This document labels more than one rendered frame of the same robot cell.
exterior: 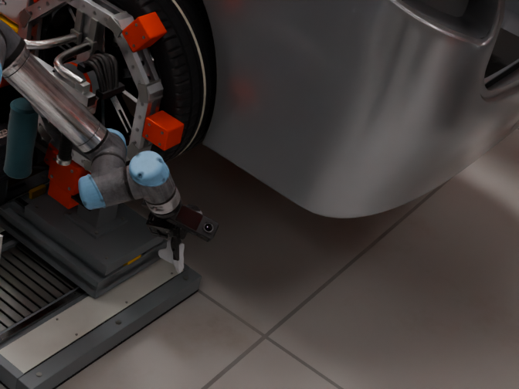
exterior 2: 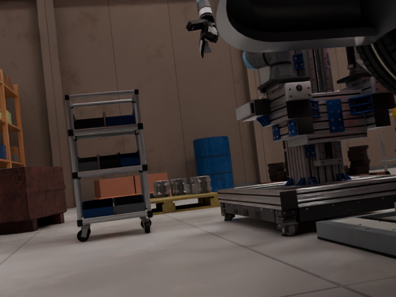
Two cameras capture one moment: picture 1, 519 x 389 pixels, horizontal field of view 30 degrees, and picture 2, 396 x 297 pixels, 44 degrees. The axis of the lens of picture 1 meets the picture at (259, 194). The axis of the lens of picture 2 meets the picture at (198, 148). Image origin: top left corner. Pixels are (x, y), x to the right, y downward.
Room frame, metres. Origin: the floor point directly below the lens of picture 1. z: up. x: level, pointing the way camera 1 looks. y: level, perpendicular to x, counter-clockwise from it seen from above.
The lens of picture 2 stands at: (3.47, -1.33, 0.37)
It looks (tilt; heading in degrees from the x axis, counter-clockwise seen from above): 3 degrees up; 142
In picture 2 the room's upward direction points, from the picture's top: 7 degrees counter-clockwise
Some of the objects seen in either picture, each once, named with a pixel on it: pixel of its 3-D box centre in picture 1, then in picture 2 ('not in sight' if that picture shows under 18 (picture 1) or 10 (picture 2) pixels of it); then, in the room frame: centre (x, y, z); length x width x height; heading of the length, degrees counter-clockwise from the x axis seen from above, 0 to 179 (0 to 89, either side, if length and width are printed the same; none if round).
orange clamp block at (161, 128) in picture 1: (162, 130); not in sight; (2.38, 0.32, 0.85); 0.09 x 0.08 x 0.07; 63
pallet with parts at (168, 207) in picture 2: not in sight; (163, 195); (-1.06, 1.67, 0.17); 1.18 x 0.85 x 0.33; 65
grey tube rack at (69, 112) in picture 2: not in sight; (109, 165); (0.30, 0.33, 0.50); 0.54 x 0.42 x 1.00; 63
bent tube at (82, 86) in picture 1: (87, 54); not in sight; (2.36, 0.57, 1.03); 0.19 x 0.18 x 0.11; 153
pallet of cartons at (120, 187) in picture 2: not in sight; (131, 189); (-4.31, 3.14, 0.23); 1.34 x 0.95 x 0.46; 64
